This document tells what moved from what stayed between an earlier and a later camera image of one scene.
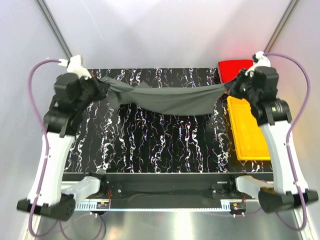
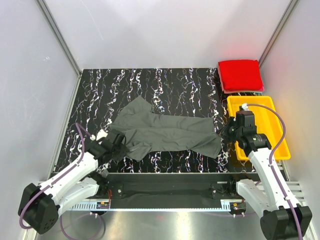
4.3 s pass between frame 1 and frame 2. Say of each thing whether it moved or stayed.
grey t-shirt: moved
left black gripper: moved
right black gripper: moved
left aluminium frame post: stayed
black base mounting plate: stayed
